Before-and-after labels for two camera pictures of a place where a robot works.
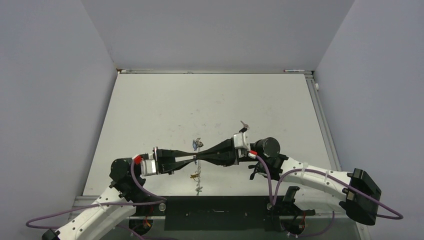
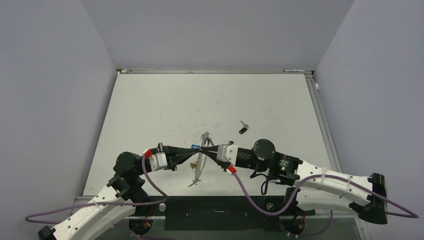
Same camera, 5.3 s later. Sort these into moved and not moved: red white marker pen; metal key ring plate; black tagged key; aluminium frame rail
Moved: metal key ring plate
Not moved: black tagged key; aluminium frame rail; red white marker pen
